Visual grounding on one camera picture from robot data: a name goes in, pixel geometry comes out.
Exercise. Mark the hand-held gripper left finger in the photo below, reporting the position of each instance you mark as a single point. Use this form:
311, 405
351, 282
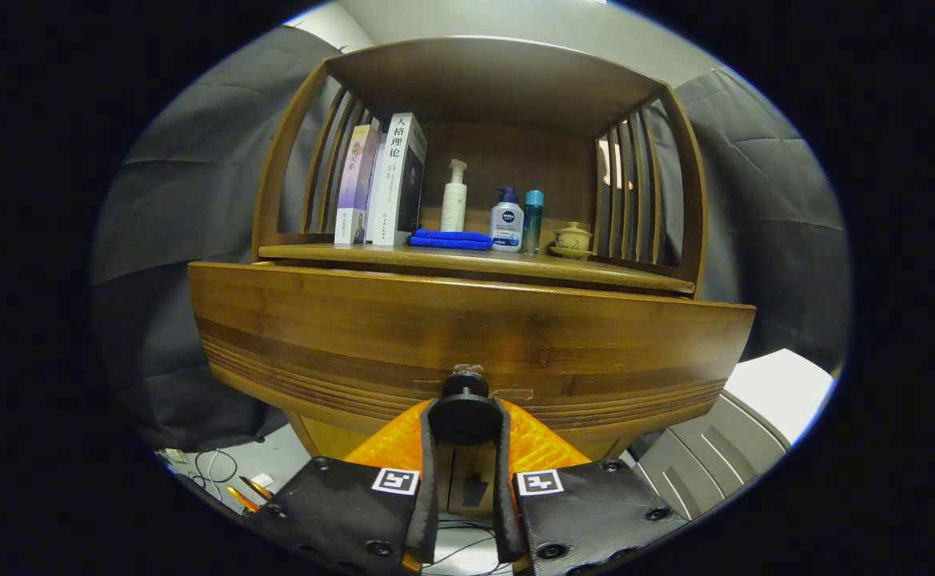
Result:
430, 496

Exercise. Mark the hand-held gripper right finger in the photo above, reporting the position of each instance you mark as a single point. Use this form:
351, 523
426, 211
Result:
503, 496

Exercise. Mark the black round drawer knob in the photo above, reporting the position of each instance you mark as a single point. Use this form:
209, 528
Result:
465, 416

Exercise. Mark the brown wooden drawer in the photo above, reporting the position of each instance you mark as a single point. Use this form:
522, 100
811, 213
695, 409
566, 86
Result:
355, 320

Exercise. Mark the wooden cabinet door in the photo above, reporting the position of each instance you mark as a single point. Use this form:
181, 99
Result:
323, 438
475, 464

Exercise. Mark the brown wooden countertop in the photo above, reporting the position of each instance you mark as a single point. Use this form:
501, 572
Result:
515, 264

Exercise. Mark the brown wooden cabinet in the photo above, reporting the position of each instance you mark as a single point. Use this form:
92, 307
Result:
499, 80

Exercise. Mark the blue folded cloth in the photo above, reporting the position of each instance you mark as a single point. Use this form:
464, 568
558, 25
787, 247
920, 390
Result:
451, 239

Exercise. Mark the tan lidded teacup with saucer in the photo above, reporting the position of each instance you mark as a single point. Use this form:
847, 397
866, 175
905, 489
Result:
573, 238

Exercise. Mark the white bottle with blue pump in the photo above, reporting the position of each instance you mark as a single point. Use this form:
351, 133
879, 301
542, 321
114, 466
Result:
506, 228

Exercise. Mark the teal bottle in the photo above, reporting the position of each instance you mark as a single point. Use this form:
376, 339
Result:
533, 224

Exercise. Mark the thin white book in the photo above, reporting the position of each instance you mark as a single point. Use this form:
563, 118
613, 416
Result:
375, 200

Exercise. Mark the thick white and black book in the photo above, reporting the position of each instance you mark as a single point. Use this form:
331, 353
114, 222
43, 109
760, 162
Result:
395, 192

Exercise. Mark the purple book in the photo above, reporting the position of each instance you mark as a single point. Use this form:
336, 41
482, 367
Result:
355, 192

